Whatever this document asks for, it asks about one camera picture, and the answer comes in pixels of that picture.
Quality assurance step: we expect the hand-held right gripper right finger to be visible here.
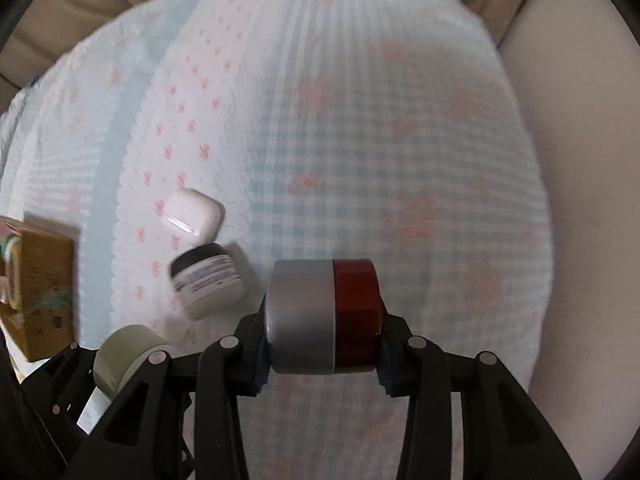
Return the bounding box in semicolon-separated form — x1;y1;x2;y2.
375;301;583;480

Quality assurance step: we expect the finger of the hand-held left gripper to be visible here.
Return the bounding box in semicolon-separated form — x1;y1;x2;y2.
20;342;102;466

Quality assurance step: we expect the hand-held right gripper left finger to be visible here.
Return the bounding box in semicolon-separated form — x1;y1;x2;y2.
64;307;273;480

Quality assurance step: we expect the pale green jar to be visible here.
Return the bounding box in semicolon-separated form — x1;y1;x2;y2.
75;325;173;436

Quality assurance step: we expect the silver and red jar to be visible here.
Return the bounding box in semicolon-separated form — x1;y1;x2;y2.
265;258;383;376

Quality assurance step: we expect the brown cardboard box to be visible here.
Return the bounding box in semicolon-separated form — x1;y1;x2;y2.
0;216;77;363

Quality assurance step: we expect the white jar with black lid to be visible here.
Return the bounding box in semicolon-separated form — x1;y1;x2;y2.
169;242;247;322

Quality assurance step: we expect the white earbuds case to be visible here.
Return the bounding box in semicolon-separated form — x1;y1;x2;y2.
164;188;224;239

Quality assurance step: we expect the beige curtain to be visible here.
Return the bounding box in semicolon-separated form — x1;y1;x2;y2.
0;0;533;117

